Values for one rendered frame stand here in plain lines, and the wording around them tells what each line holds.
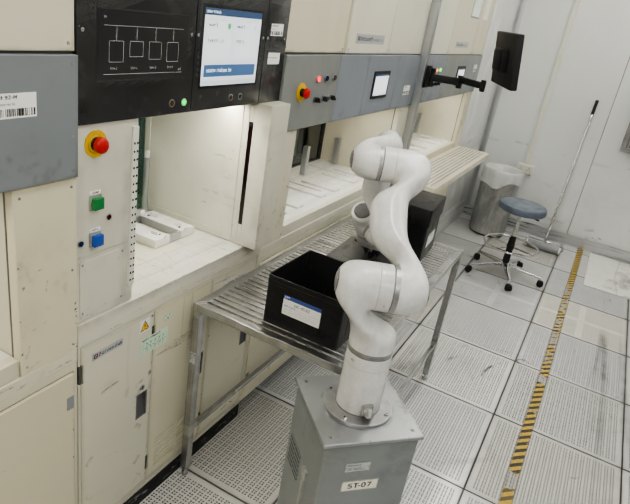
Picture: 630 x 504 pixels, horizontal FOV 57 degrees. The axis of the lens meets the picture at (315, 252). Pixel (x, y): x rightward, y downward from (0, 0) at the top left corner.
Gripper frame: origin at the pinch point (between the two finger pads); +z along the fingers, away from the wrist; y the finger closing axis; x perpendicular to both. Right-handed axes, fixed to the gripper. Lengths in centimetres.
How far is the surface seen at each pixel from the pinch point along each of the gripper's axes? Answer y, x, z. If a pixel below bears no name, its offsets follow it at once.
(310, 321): -1, 44, -36
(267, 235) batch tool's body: 34.8, 14.9, -17.9
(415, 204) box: -5.1, -32.4, 14.8
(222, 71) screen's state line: 41, -6, -82
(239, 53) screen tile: 41, -15, -80
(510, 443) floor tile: -74, 34, 91
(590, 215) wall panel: -92, -224, 303
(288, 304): 7, 42, -38
